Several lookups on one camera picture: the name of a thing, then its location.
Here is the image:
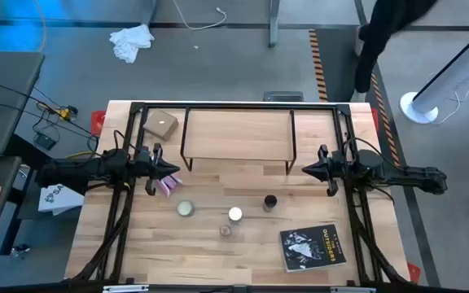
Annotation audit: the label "black metal rig frame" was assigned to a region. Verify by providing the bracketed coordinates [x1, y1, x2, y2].
[66, 100, 414, 288]

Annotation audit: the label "orange cable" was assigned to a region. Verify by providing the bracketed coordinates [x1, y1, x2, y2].
[33, 0, 47, 54]

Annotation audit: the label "pink box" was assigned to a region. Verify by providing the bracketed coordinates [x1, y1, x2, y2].
[156, 173, 178, 199]

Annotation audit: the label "yellow and black device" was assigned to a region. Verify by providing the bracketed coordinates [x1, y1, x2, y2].
[57, 105, 79, 122]

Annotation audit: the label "person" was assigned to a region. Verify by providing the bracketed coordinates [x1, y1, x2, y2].
[354, 0, 439, 94]

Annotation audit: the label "wooden shelf black metal legs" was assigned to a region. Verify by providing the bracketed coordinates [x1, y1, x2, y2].
[179, 106, 299, 176]

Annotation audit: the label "grey desk top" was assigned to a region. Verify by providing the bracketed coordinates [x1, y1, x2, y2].
[0, 50, 46, 158]

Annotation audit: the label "brown cardboard box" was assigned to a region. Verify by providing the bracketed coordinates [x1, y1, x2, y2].
[142, 108, 180, 142]

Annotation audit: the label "patterned ceramic bowl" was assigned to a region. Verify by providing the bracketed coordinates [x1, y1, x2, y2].
[176, 199, 195, 218]

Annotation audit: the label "grey box device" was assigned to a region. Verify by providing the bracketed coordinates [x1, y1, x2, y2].
[263, 90, 305, 103]

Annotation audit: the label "white post with round base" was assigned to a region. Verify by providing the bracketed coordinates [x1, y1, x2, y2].
[399, 20, 469, 125]

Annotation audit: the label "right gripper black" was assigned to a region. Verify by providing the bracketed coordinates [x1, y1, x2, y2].
[301, 143, 345, 198]

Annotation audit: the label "white crumpled cloth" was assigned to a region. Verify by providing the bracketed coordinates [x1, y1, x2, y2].
[108, 23, 156, 64]

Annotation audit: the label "black floor cable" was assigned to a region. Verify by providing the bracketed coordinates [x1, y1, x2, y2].
[0, 75, 99, 156]

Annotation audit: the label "red floor marker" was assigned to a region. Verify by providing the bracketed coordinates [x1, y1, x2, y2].
[406, 262, 423, 284]
[90, 109, 107, 136]

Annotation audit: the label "black paperback book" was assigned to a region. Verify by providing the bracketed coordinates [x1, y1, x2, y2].
[278, 223, 348, 273]

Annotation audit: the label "black power adapter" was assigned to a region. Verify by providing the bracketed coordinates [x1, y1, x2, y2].
[33, 132, 59, 151]

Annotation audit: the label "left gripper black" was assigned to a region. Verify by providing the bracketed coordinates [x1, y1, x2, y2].
[135, 142, 182, 197]

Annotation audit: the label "yellow cable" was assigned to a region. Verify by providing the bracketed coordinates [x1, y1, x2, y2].
[65, 151, 99, 160]

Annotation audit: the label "grey metal table leg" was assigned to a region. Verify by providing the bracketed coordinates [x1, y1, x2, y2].
[268, 0, 281, 48]

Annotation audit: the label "white floor cable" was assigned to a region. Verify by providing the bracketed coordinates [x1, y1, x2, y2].
[172, 0, 228, 32]

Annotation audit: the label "black lid spice jar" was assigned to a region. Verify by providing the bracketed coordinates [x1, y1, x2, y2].
[262, 194, 278, 213]

